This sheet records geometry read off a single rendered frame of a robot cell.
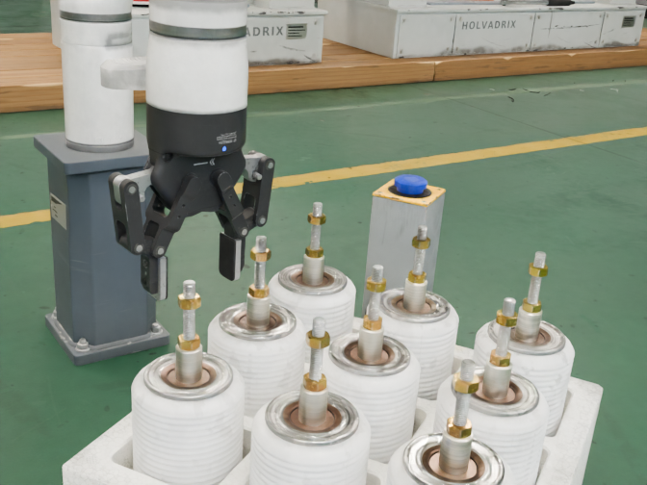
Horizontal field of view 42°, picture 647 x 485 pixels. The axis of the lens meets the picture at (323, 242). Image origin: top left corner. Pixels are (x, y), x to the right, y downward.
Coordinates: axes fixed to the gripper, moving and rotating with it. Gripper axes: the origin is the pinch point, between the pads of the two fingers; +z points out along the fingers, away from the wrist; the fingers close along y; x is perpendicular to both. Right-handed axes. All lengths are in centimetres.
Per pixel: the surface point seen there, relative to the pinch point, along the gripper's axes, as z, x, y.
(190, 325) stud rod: 4.5, -0.5, -0.7
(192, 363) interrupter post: 7.7, -1.2, -0.8
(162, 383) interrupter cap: 9.4, -0.2, -3.1
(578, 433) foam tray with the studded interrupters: 16.6, -19.7, 30.7
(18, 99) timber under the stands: 33, 186, 58
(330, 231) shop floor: 35, 66, 75
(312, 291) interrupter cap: 9.3, 6.6, 18.7
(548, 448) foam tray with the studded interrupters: 16.6, -19.5, 26.2
